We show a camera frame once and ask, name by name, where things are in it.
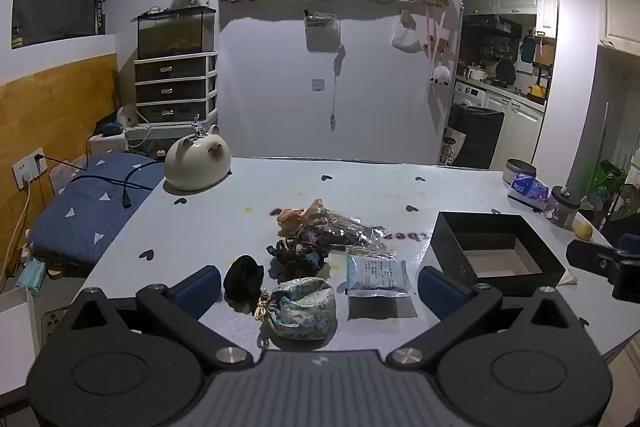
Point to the white washing machine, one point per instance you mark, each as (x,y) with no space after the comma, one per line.
(469,96)

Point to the clear bag with dark cloth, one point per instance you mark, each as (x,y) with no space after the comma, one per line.
(357,232)

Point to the clear wall organiser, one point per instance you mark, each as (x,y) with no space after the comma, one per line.
(322,32)

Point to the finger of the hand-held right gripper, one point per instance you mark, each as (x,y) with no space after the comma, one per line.
(587,254)

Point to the glass fish tank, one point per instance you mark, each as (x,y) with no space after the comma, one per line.
(175,34)

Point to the white plastic drawer unit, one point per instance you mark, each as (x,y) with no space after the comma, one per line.
(175,89)

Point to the round metal tin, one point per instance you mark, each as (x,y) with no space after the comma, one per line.
(517,171)

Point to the blue patterned mattress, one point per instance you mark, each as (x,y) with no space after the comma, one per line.
(85,212)

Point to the teal hanging bag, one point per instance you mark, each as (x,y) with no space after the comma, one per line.
(527,49)

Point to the white packet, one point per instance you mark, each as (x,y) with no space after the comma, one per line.
(377,274)

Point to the black laundry basket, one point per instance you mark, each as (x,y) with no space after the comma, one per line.
(477,137)

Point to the white hanging plush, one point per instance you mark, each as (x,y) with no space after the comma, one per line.
(439,77)

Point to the dark fabric scrunchie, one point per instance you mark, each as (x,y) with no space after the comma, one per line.
(297,254)

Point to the purple tissue packet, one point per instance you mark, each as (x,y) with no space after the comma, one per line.
(527,189)

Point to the white wall outlet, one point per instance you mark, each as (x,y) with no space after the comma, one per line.
(27,169)

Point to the green plant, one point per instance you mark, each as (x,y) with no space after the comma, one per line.
(605,184)

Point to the black sock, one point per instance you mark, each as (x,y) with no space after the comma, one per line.
(243,278)

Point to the white open carton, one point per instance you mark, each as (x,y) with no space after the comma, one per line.
(17,337)

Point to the white lower kitchen cabinet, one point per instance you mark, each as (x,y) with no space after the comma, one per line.
(517,132)

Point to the white kitchen cabinet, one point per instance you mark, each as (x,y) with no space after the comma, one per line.
(517,132)
(547,9)

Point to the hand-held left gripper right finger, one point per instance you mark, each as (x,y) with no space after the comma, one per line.
(435,293)

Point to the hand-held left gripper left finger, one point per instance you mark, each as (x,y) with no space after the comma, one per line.
(200,291)

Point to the black cardboard box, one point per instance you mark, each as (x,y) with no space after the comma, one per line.
(505,282)

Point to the white hanging bag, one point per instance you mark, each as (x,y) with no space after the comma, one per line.
(406,38)

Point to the wall socket plate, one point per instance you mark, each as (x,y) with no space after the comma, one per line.
(318,85)

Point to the teal tissue pack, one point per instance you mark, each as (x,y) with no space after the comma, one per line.
(31,277)

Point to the white upper kitchen cabinet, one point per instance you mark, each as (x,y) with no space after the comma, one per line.
(547,9)

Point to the cartoon paper bag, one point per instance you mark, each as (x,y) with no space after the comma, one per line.
(451,147)

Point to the white cat-shaped ornament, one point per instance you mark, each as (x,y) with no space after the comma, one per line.
(197,162)

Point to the black frying pan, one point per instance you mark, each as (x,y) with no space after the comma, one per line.
(506,72)

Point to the white round humidifier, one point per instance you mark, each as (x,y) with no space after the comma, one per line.
(127,116)

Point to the glass jar with dark lid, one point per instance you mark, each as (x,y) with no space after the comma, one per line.
(562,209)

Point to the yellow lemon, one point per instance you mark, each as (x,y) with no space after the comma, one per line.
(584,232)

